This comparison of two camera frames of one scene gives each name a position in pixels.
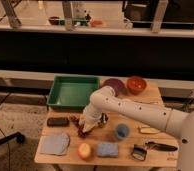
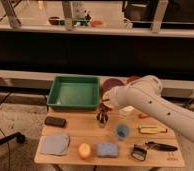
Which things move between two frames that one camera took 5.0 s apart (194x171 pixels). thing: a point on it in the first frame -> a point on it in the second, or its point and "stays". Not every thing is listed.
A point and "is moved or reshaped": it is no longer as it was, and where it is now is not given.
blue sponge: (107, 149) stays
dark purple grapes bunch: (75, 120) is moved or reshaped
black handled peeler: (139, 152) stays
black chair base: (18, 136) stays
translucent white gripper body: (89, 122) -> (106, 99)
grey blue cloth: (54, 144) stays
